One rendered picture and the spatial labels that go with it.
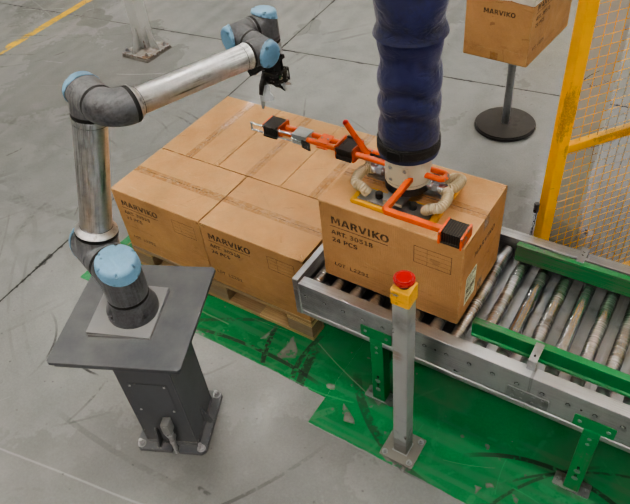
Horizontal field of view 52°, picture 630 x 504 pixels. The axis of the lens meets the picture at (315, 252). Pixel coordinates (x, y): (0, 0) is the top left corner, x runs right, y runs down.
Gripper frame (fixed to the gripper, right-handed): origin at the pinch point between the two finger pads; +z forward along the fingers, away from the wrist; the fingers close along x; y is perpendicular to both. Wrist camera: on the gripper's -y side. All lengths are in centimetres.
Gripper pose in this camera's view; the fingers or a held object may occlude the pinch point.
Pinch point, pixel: (272, 99)
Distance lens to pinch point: 260.6
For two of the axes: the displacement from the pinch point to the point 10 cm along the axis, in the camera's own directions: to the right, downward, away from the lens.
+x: 5.3, -6.2, 5.8
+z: 0.9, 7.2, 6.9
